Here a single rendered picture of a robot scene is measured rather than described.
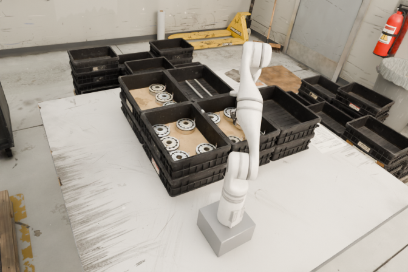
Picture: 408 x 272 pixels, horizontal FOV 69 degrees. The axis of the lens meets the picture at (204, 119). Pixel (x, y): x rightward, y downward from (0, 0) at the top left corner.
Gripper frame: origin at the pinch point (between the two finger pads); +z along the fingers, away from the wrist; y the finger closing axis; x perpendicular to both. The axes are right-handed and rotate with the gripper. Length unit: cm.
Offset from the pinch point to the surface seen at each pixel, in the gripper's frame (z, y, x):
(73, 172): 16, -85, 12
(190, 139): 3.9, -29.2, 0.1
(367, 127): 40, 132, -4
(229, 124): 4.3, -3.0, 3.9
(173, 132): 4.0, -34.7, 9.1
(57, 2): 30, -54, 323
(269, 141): -0.1, 5.5, -20.2
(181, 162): -6, -45, -21
